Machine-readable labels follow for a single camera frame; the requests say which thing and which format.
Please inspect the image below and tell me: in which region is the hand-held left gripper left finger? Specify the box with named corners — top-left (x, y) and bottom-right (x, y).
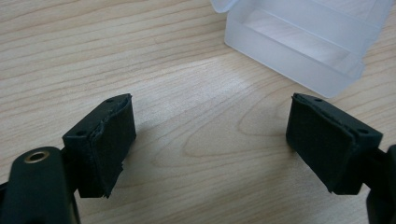
top-left (62, 92), bottom-right (137, 199)

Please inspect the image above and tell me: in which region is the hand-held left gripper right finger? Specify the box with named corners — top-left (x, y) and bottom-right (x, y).
top-left (285, 92), bottom-right (384, 196)

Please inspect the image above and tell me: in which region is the translucent plastic pencil box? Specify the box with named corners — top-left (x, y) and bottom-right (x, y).
top-left (209, 0), bottom-right (395, 99)

